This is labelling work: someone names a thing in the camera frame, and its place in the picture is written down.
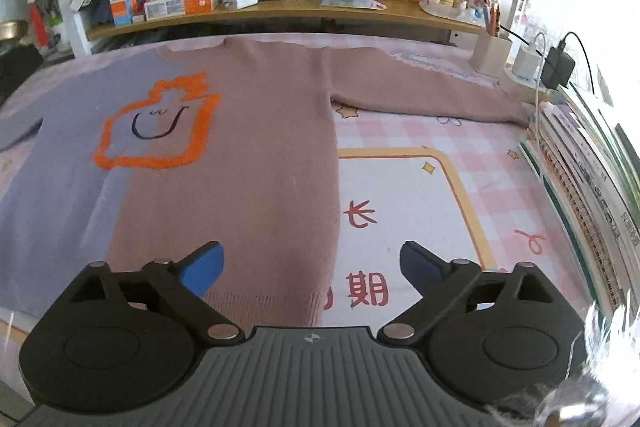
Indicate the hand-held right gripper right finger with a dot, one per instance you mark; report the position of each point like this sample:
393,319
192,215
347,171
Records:
419,269

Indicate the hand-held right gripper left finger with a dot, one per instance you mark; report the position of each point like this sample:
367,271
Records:
202,269

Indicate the purple pink sweater orange print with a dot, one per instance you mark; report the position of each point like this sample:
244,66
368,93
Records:
250,132

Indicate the pink checked tablecloth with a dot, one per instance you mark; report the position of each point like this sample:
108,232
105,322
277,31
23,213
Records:
425,207

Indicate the stack of workbooks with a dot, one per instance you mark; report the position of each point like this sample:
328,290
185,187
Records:
590,187

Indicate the crinkled clear plastic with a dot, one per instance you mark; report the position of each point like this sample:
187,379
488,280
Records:
600,357

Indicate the white power strip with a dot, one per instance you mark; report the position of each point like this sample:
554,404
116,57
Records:
520,88

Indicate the beige pen holder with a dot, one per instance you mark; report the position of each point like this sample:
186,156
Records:
492,54

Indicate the white charger plug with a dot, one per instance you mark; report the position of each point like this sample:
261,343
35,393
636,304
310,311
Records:
527,62

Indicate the black charger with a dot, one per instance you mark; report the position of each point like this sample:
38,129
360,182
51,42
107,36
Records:
559,68

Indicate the coloured pencils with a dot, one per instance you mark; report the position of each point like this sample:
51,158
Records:
492,19

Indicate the flat white orange box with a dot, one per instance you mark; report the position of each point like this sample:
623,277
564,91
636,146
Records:
180,3

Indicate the white power adapter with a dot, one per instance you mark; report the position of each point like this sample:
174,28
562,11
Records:
240,0

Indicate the green white jar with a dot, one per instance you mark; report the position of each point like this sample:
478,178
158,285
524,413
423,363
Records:
56,34

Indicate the red bottle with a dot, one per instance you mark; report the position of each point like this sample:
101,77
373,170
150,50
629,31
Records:
36,19

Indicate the golden bowl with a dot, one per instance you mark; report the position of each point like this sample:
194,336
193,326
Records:
12,30

